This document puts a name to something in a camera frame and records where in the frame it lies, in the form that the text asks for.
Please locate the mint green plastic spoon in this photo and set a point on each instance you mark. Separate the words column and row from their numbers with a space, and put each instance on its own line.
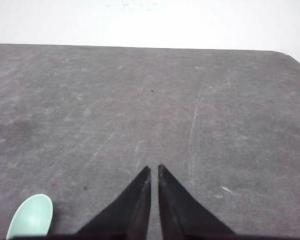
column 32, row 218

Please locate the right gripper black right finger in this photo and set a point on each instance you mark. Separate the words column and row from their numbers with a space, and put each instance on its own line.
column 181, row 215

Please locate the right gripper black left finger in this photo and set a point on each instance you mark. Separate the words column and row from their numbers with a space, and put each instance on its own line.
column 126, row 216

